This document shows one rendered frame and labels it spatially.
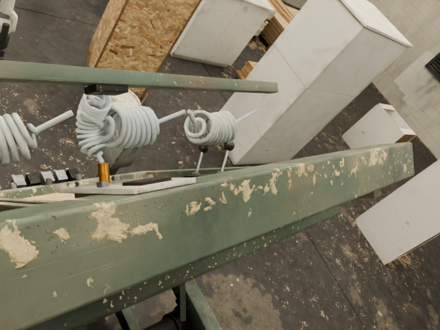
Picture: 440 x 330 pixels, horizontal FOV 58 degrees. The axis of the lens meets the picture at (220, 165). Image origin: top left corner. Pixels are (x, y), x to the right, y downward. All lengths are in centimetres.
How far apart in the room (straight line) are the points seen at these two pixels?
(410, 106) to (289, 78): 600
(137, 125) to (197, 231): 19
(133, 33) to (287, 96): 137
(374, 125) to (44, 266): 580
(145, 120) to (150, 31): 274
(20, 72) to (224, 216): 31
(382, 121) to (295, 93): 269
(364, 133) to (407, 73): 356
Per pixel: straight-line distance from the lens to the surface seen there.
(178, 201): 50
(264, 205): 63
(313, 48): 349
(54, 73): 51
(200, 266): 83
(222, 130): 75
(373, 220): 483
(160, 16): 328
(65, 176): 197
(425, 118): 923
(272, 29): 678
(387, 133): 599
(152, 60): 349
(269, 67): 373
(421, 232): 466
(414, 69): 943
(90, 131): 60
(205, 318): 188
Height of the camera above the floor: 225
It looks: 36 degrees down
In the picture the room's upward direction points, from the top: 42 degrees clockwise
